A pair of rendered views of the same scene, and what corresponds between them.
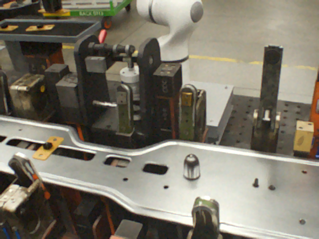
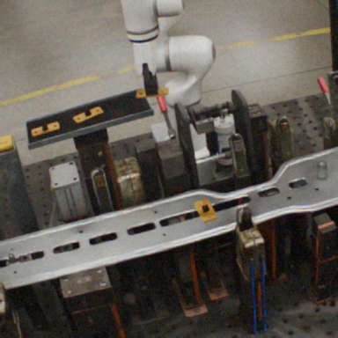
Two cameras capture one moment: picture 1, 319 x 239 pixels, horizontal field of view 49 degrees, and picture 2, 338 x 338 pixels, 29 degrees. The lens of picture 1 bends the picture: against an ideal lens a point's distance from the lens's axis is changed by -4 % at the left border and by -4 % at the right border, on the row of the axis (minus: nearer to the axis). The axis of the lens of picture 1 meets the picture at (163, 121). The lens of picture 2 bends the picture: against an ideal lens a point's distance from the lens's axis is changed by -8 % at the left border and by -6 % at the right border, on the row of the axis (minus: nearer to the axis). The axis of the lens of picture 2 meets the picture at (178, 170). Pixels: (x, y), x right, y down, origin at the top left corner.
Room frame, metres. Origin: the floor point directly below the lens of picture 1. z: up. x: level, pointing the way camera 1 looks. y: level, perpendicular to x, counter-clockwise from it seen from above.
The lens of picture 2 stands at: (-0.47, 1.04, 2.15)
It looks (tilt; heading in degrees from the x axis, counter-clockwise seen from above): 36 degrees down; 328
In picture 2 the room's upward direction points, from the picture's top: 9 degrees counter-clockwise
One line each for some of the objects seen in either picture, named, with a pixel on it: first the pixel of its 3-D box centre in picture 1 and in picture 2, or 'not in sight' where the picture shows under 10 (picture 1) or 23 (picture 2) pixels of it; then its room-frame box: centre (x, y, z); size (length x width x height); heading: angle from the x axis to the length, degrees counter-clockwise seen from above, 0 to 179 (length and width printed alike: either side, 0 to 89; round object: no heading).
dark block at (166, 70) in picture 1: (172, 140); (259, 169); (0.77, -0.02, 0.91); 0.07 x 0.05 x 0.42; 158
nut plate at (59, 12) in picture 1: (53, 9); (151, 91); (0.86, 0.24, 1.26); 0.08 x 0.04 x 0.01; 51
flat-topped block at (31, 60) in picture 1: (54, 96); (100, 182); (1.05, 0.36, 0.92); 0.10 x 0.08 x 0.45; 68
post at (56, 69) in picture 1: (70, 127); (155, 201); (0.89, 0.28, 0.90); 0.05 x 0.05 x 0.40; 68
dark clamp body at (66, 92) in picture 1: (86, 136); (178, 202); (0.85, 0.23, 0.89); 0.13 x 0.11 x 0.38; 158
